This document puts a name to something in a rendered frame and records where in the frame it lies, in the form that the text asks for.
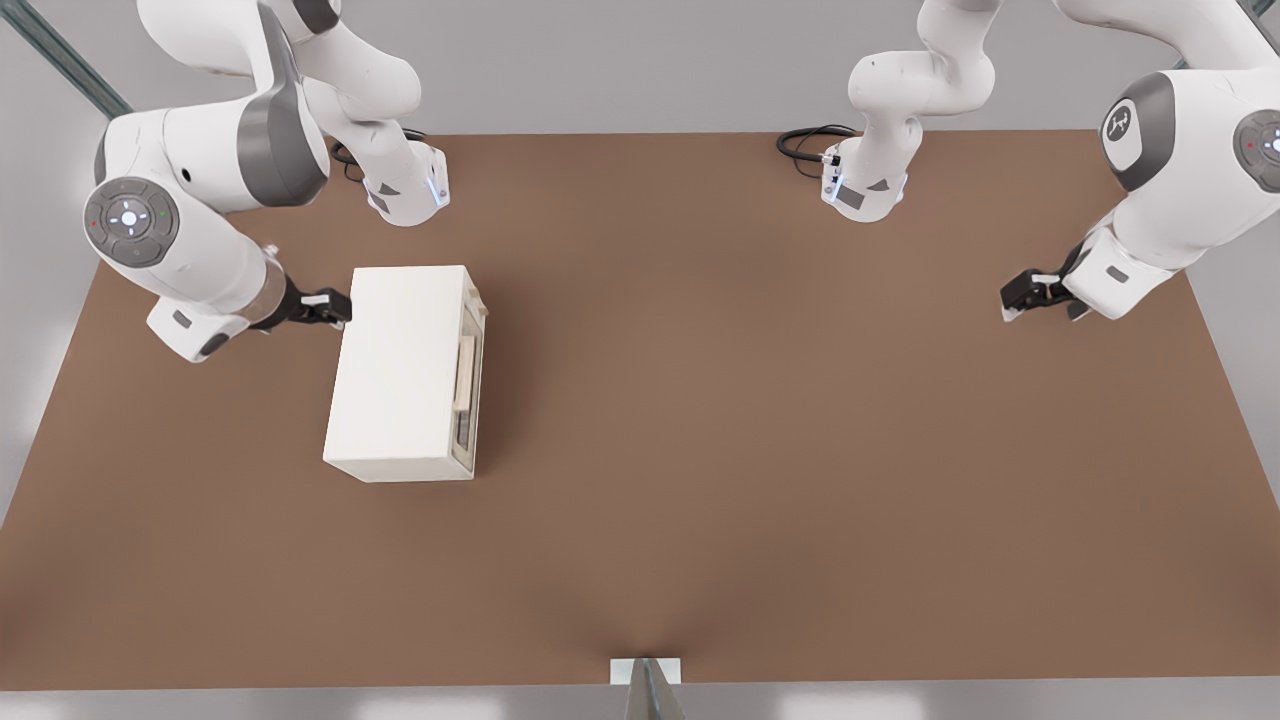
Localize black cable loop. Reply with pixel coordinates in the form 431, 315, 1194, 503
329, 127, 431, 187
776, 124, 861, 182

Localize white oven door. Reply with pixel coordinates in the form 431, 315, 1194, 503
449, 284, 490, 478

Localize white oven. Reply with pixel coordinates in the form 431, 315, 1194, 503
322, 264, 490, 484

